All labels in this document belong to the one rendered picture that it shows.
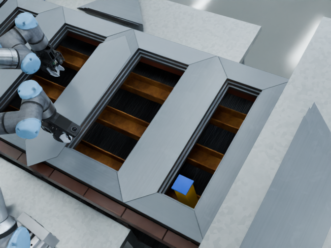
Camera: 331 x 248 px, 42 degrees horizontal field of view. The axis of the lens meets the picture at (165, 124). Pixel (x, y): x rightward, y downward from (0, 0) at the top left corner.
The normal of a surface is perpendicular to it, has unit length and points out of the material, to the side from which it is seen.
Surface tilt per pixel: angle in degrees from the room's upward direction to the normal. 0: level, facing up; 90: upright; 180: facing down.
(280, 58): 0
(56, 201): 0
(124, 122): 0
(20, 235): 95
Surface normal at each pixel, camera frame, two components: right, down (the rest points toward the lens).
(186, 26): -0.18, -0.52
